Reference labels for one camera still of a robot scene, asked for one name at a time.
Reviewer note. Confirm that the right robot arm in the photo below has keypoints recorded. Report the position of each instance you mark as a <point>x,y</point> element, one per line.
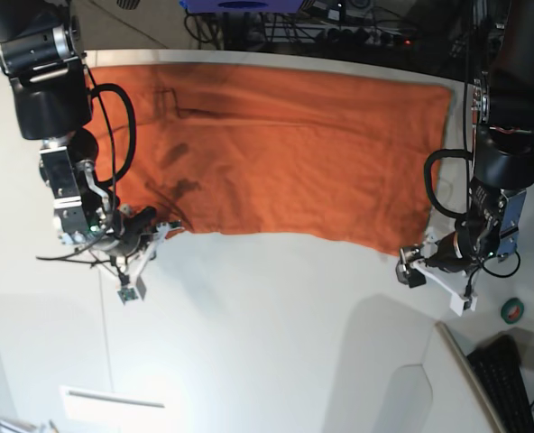
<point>54,91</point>

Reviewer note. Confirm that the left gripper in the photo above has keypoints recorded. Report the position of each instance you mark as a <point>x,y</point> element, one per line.
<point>454,253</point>

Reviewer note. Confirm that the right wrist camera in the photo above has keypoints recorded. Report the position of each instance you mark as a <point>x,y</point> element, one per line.
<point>132,291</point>

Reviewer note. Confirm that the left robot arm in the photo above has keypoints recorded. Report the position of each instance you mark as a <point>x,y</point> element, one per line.
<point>498,153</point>

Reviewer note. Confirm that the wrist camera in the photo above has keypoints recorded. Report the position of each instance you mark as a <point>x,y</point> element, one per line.
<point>132,291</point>
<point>459,304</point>

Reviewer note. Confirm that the black keyboard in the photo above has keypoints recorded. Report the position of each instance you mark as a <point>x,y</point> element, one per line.
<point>497,368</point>

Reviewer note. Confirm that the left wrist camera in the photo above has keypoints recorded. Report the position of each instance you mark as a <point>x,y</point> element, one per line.
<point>459,304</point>

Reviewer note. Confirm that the orange t-shirt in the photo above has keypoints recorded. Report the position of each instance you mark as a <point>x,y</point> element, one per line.
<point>239,150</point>

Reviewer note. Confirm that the green tape roll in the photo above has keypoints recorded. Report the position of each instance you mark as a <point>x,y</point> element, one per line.
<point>512,311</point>

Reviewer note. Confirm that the blue box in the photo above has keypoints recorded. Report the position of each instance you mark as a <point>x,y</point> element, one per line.
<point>240,6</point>

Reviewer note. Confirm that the white cable tray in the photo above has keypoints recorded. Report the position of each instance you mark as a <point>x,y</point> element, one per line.
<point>129,414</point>

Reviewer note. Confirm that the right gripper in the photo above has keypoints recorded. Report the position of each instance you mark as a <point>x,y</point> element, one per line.
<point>132,241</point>

